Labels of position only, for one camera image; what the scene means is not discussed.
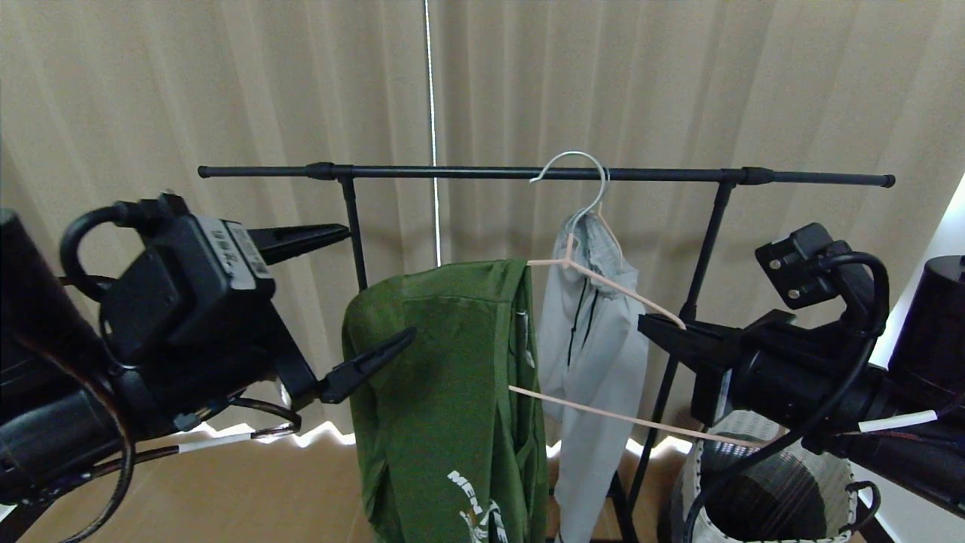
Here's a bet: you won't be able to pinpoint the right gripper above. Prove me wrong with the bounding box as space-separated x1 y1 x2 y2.
690 308 884 432

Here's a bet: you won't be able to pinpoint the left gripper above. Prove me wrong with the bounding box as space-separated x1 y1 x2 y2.
113 223 418 440

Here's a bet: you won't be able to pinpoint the green garment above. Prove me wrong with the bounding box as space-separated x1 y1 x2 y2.
342 259 550 543

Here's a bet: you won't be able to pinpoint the pink clothes hanger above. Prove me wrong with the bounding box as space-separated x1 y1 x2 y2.
509 151 766 447
592 167 623 253

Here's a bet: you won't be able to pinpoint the pale grey shorts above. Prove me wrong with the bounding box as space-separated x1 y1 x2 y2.
535 211 651 543

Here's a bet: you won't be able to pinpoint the white laundry basket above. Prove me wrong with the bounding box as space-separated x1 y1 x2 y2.
671 411 881 543

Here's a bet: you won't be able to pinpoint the black clothes rack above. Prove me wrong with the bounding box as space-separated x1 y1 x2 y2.
198 162 896 543

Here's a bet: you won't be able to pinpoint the beige curtain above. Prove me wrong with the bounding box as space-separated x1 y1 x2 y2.
0 0 965 461

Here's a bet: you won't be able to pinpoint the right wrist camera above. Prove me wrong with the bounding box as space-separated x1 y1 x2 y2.
755 222 868 310

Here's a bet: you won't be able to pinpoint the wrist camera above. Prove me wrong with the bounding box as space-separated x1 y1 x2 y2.
98 213 276 364
755 222 868 310

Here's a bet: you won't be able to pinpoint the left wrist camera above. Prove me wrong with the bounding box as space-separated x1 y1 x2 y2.
98 213 276 364

